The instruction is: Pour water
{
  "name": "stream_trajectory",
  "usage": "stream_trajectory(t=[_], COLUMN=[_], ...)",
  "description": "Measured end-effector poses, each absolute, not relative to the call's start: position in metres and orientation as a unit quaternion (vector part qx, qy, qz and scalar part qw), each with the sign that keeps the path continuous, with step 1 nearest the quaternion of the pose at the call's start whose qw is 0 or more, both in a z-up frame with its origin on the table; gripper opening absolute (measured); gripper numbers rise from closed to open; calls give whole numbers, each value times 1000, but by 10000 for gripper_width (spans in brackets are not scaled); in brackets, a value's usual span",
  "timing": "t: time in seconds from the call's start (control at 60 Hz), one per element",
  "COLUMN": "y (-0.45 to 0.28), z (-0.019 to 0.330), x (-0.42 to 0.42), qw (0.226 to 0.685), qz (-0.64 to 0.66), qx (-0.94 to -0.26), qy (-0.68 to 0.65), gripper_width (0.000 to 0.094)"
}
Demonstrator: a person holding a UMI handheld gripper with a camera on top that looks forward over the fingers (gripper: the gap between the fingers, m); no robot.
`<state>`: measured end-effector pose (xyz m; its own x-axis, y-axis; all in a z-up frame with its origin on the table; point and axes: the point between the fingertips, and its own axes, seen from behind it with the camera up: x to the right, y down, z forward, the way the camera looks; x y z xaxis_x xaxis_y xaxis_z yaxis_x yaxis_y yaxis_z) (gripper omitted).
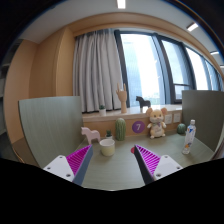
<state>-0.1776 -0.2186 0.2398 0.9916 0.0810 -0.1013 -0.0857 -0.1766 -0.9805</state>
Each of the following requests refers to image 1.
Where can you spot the right green partition panel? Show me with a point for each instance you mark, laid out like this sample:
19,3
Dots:
206,108

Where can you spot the pale yellow cup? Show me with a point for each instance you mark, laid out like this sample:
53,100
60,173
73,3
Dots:
107,147

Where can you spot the round green ceramic cactus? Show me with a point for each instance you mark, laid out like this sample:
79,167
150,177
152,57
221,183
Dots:
181,128

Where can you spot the green partition panel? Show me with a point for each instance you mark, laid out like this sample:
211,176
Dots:
206,108
51,126

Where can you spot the white wall socket right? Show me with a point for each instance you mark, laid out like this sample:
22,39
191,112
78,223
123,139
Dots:
176,117

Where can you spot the small potted plant on desk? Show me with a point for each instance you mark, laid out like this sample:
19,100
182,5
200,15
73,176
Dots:
109,134

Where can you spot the pink wooden horse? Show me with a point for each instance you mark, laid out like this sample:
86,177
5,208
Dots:
90,134

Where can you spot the white potted plant on sill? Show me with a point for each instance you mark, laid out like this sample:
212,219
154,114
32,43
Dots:
102,110

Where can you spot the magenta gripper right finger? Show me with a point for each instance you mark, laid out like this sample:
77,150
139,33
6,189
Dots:
152,166

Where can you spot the black wooden horse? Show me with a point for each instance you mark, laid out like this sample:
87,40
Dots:
143,102

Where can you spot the grey curtain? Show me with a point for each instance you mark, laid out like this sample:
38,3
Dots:
97,70

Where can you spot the white wall socket left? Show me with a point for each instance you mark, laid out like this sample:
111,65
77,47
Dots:
168,119

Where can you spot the white wall socket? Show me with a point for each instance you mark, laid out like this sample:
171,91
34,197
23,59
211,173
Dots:
176,117
168,119

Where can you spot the clear plastic water bottle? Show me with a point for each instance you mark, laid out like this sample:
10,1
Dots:
189,137

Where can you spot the wooden hand model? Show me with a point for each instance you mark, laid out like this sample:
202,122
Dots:
122,96

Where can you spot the purple round number sign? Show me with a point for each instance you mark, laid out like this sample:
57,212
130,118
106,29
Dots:
138,127

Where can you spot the plush mouse toy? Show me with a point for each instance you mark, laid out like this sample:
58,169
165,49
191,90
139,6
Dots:
157,125

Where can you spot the tall green ceramic cactus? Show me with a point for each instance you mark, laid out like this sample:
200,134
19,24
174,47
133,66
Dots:
120,129

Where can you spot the left green partition panel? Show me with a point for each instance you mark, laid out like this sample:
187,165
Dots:
51,126

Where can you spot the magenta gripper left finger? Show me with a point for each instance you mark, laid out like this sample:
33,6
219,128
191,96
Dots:
72,167

